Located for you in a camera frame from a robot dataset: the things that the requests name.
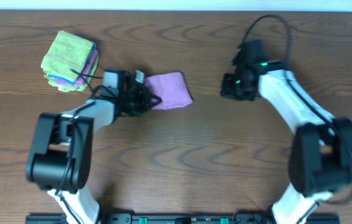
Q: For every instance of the green folded cloth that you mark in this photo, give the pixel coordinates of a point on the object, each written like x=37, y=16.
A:
x=71, y=88
x=67, y=55

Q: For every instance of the bottom green folded cloth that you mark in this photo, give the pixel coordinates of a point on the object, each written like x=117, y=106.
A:
x=71, y=88

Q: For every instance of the top green folded cloth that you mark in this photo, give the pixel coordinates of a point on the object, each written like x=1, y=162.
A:
x=67, y=55

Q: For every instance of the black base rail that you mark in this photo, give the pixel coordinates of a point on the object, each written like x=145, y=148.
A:
x=127, y=218

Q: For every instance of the purple microfiber cloth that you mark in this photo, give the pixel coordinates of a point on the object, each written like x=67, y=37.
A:
x=171, y=88

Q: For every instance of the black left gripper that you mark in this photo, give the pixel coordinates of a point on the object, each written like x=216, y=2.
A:
x=143, y=96

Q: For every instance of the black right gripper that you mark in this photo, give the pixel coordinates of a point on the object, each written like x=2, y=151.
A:
x=230, y=89

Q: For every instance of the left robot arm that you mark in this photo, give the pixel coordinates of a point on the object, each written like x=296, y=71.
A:
x=59, y=160

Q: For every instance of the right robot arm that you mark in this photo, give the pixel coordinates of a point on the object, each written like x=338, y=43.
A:
x=320, y=161

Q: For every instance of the blue folded cloth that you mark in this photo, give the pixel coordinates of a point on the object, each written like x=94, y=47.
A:
x=93, y=48

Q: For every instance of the purple folded cloth in stack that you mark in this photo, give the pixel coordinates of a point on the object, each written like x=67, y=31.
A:
x=87, y=73

